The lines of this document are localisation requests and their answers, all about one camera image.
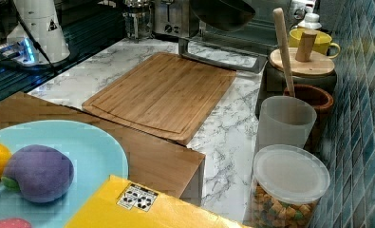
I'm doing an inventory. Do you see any black bowl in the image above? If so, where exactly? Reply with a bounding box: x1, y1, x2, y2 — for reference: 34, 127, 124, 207
190, 0, 255, 31

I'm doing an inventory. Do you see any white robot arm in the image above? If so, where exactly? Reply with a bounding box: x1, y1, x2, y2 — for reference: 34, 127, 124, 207
0, 0, 70, 67

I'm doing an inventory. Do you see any bamboo cutting board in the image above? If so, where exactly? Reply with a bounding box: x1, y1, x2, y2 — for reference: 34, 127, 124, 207
82, 52, 236, 144

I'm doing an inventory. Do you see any wooden drawer box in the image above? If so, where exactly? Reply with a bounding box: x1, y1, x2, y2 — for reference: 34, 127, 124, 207
0, 92, 205, 205

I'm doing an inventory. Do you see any frosted plastic cup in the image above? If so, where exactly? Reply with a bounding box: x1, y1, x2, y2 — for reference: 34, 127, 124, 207
255, 96, 317, 151

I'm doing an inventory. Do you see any stainless toaster oven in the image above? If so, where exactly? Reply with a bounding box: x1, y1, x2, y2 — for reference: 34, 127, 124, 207
178, 0, 293, 73

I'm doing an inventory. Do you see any silver two-slot toaster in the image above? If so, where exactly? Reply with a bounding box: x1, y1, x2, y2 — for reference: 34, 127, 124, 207
153, 0, 199, 37

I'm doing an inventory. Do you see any light blue plate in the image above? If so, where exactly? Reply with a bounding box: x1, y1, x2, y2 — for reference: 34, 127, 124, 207
0, 120, 128, 228

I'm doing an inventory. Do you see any glass french press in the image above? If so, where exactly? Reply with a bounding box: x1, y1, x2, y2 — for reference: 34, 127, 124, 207
122, 0, 152, 42

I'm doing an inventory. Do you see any yellow cereal box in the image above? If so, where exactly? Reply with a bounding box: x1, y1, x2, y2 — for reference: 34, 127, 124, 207
65, 175, 250, 228

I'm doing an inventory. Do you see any clear cereal jar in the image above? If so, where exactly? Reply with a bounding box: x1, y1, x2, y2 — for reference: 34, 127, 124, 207
248, 144, 330, 228

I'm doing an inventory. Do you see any black pot with wooden lid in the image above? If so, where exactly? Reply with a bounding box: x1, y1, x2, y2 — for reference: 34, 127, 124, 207
255, 46, 337, 117

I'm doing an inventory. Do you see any wooden pestle stick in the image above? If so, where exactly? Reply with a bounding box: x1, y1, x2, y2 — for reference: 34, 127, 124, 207
272, 8, 295, 97

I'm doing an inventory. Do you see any brown wooden utensil cup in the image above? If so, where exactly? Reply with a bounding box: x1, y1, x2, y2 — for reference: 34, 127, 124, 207
281, 84, 334, 153

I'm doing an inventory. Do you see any white-capped bottle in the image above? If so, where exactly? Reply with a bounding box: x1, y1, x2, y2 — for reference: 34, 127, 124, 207
298, 13, 322, 29

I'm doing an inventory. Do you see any purple plush fruit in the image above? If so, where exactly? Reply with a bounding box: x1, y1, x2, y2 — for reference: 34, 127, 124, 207
1, 144, 74, 203

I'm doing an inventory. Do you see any red toy fruit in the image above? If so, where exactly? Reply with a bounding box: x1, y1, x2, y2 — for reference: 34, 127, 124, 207
0, 218, 32, 228

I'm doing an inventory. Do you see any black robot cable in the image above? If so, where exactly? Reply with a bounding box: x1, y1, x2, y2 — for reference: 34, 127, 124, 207
0, 0, 60, 75

